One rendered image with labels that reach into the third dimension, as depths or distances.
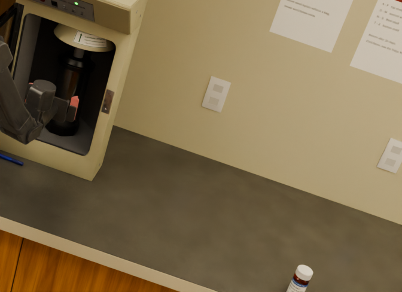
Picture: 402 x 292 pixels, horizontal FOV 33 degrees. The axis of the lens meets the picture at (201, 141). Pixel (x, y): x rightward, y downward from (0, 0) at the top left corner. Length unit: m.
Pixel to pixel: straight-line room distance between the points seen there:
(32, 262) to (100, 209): 0.23
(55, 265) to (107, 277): 0.14
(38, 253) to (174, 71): 0.79
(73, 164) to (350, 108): 0.92
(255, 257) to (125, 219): 0.38
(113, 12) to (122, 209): 0.56
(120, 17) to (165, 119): 0.70
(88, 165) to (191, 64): 0.52
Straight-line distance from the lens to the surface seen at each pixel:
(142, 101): 2.32
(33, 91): 1.67
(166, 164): 2.19
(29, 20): 1.91
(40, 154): 2.00
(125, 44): 1.80
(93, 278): 1.82
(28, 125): 1.64
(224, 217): 2.02
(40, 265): 1.85
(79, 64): 1.93
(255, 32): 2.18
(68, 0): 1.73
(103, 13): 1.72
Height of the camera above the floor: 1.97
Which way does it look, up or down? 25 degrees down
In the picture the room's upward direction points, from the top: 19 degrees clockwise
